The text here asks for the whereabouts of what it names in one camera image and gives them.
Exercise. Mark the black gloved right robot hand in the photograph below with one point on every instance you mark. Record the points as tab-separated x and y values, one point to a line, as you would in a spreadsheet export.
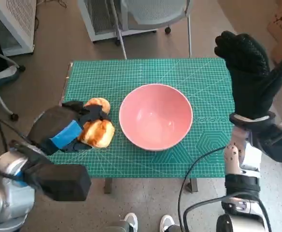
249	77

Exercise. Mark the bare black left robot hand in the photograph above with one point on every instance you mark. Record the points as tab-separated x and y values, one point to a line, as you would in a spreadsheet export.
56	123

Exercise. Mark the long striped toy bread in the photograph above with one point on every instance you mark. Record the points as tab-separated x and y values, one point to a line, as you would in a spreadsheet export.
100	135

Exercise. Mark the round toy bread bun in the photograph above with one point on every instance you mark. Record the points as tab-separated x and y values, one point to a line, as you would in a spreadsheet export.
102	102

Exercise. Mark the pink bowl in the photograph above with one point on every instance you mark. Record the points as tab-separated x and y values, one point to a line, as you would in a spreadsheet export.
155	116

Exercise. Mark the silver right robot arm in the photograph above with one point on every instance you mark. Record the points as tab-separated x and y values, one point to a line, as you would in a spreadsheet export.
232	159

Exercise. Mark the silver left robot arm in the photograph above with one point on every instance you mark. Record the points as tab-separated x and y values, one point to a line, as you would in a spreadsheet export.
8	200

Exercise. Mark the grey tube chair with casters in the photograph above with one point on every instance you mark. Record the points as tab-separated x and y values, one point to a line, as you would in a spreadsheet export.
15	117

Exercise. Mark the black table leg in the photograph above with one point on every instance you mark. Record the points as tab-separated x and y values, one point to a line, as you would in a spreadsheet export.
193	184
108	186

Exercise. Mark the green cutting mat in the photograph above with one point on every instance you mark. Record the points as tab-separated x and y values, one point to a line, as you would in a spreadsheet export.
141	72

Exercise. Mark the grey mesh chair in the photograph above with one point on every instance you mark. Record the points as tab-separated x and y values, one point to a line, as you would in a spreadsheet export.
158	12

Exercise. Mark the white perforated cabinet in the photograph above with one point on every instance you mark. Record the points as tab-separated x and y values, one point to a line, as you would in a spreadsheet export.
18	14

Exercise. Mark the grey robot leg part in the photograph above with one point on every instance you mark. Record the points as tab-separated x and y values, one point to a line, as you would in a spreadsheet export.
117	227

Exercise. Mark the white shoe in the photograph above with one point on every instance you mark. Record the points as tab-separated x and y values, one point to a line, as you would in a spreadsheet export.
167	222
131	222

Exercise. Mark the black robot leg part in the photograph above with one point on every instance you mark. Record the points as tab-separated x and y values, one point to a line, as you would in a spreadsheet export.
176	228

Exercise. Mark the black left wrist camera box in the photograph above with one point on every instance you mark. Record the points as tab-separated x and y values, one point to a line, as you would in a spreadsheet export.
63	181

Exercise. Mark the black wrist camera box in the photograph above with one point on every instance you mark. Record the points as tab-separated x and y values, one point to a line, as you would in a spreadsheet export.
276	145
63	181

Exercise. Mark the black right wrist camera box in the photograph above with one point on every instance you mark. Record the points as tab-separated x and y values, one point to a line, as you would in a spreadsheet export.
276	145

